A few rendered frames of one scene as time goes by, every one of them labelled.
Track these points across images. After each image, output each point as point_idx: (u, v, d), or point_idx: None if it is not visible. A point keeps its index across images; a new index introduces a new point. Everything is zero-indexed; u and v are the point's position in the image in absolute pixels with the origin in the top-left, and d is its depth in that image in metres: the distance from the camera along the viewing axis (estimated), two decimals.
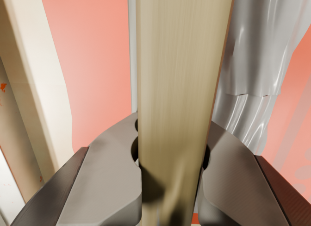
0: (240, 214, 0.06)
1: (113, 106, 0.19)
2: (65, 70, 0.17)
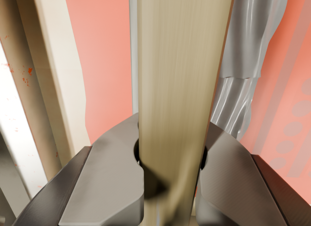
0: (238, 214, 0.06)
1: (121, 88, 0.22)
2: (82, 57, 0.21)
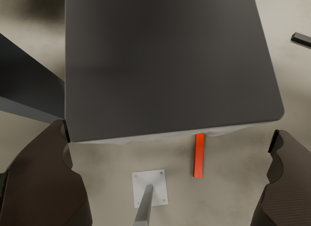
0: None
1: None
2: None
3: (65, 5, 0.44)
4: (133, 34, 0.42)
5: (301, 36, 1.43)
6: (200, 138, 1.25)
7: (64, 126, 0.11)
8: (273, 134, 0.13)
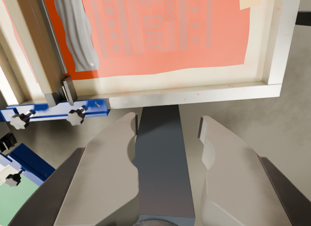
0: (243, 215, 0.06)
1: None
2: None
3: None
4: None
5: None
6: None
7: (135, 119, 0.12)
8: (198, 120, 0.14)
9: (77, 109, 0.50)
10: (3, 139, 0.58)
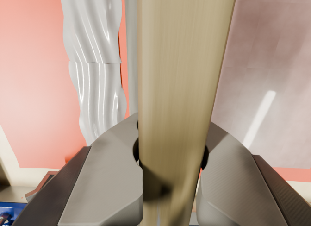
0: (239, 214, 0.06)
1: (11, 73, 0.26)
2: None
3: None
4: None
5: None
6: None
7: None
8: None
9: None
10: None
